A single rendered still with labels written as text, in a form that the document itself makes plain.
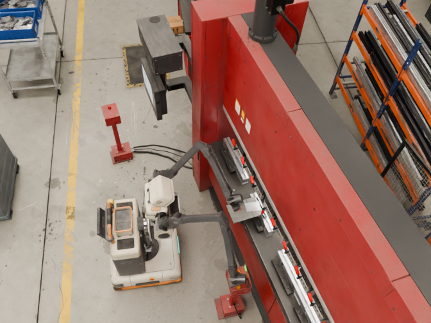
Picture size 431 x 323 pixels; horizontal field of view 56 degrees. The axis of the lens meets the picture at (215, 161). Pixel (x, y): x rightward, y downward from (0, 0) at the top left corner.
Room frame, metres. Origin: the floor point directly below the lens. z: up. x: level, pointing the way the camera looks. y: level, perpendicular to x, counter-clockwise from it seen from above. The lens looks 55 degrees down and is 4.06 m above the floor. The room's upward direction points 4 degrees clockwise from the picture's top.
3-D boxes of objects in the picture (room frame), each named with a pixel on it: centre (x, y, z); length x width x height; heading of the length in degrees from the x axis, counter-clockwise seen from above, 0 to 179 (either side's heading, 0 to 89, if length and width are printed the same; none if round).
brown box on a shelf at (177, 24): (4.08, 0.60, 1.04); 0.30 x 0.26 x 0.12; 12
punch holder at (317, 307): (0.85, -0.79, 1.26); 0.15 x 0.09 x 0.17; 23
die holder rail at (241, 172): (2.25, -0.19, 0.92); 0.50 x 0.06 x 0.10; 23
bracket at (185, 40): (2.83, 0.36, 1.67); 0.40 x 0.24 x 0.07; 23
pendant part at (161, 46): (2.71, 0.53, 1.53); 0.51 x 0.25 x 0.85; 24
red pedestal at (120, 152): (2.87, 1.14, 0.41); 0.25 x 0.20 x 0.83; 113
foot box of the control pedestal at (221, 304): (1.16, -0.23, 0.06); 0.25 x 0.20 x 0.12; 106
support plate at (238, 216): (1.69, -0.27, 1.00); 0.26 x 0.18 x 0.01; 113
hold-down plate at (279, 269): (1.17, -0.59, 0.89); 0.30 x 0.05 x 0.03; 23
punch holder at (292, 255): (1.22, -0.63, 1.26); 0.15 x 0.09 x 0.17; 23
